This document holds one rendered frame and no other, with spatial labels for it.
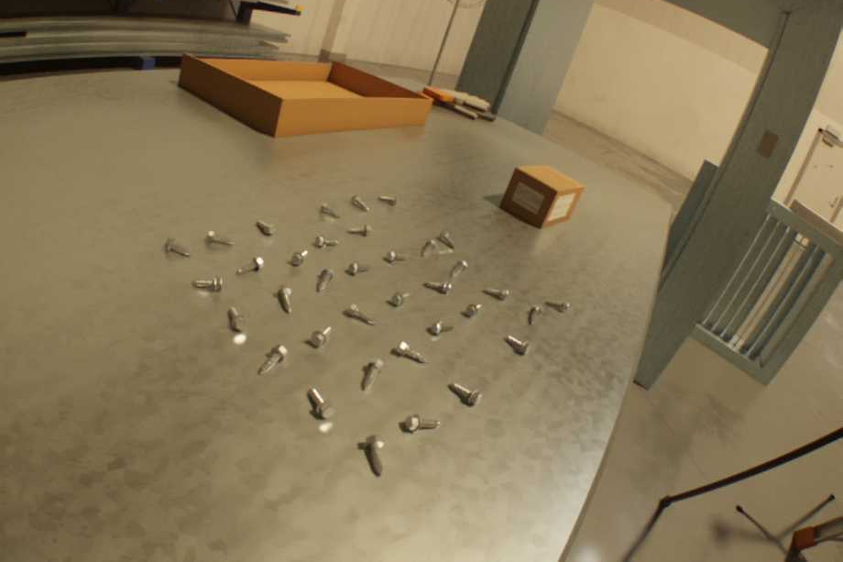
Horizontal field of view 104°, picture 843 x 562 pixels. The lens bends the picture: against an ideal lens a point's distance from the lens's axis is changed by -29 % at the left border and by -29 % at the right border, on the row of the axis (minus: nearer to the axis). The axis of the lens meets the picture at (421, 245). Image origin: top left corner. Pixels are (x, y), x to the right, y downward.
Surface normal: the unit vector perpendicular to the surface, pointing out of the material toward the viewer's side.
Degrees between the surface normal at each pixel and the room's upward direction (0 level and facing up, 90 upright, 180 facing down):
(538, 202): 90
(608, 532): 0
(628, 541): 0
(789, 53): 90
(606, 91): 90
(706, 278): 90
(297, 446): 0
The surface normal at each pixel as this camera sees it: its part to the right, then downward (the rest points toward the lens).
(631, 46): -0.58, 0.22
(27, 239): 0.31, -0.84
